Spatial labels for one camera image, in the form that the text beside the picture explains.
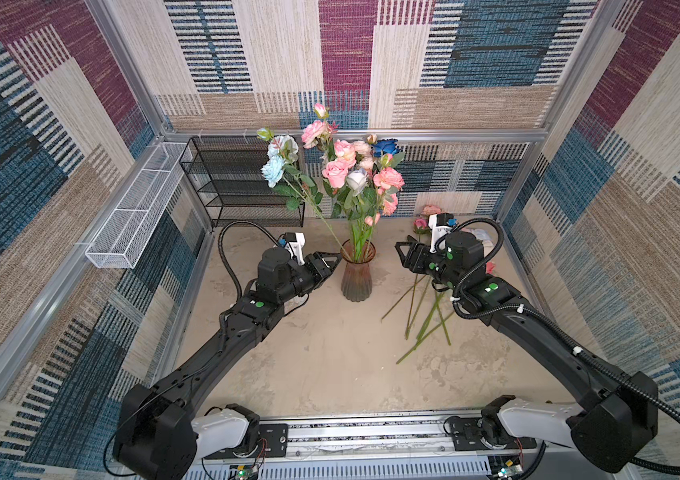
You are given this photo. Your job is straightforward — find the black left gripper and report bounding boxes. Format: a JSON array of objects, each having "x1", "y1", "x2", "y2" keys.
[{"x1": 275, "y1": 252, "x2": 340, "y2": 308}]

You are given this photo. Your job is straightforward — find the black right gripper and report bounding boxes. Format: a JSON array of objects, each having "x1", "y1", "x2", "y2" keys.
[{"x1": 394, "y1": 242, "x2": 463, "y2": 292}]

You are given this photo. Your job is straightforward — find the pink ribbed glass vase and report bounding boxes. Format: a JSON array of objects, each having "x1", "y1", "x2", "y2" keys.
[{"x1": 341, "y1": 240, "x2": 376, "y2": 302}]

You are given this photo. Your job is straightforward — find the pink tulip stem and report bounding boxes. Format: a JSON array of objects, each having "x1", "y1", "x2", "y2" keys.
[{"x1": 360, "y1": 212, "x2": 380, "y2": 262}]

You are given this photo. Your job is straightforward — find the white single rose stem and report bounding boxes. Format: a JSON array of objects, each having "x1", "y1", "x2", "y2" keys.
[{"x1": 344, "y1": 169, "x2": 372, "y2": 262}]

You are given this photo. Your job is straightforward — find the pink carnation spray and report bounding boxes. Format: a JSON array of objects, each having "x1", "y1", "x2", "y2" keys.
[{"x1": 362, "y1": 153, "x2": 405, "y2": 258}]

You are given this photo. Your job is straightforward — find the white blue rose spray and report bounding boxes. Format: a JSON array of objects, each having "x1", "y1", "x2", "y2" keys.
[{"x1": 256, "y1": 128, "x2": 346, "y2": 253}]

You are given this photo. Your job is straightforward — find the pink rose stem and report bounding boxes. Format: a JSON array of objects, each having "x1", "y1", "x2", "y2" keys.
[{"x1": 321, "y1": 158, "x2": 365, "y2": 259}]

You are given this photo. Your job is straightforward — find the cream white rose stem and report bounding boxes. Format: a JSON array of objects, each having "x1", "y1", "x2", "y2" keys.
[{"x1": 359, "y1": 156, "x2": 375, "y2": 173}]

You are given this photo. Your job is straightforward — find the blue rose stem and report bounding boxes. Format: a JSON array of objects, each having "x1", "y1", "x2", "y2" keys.
[{"x1": 368, "y1": 139, "x2": 405, "y2": 229}]

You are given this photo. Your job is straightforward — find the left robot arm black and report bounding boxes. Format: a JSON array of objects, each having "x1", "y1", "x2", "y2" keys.
[{"x1": 103, "y1": 229, "x2": 343, "y2": 479}]

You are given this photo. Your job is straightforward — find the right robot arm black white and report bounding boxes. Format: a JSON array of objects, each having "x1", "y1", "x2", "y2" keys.
[{"x1": 395, "y1": 213, "x2": 680, "y2": 476}]

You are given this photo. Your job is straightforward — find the pile of artificial flowers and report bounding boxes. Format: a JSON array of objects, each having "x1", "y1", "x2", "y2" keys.
[{"x1": 396, "y1": 209, "x2": 505, "y2": 365}]

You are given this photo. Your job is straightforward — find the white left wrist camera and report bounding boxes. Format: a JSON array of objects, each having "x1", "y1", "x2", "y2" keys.
[{"x1": 278, "y1": 232, "x2": 306, "y2": 265}]

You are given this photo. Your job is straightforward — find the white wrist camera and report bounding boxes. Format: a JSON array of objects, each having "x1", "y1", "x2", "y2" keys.
[
  {"x1": 278, "y1": 232, "x2": 306, "y2": 265},
  {"x1": 428, "y1": 212, "x2": 457, "y2": 253}
]

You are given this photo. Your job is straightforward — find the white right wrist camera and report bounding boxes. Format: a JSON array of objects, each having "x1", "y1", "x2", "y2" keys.
[{"x1": 428, "y1": 212, "x2": 457, "y2": 253}]

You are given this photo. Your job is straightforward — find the black wire mesh shelf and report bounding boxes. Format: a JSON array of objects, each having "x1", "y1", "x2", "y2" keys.
[{"x1": 179, "y1": 136, "x2": 305, "y2": 227}]

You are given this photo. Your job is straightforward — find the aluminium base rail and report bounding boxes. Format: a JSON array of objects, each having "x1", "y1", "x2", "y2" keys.
[{"x1": 186, "y1": 399, "x2": 609, "y2": 479}]

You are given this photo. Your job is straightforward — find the white wire mesh basket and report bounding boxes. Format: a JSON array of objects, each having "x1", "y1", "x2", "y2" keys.
[{"x1": 86, "y1": 142, "x2": 186, "y2": 269}]

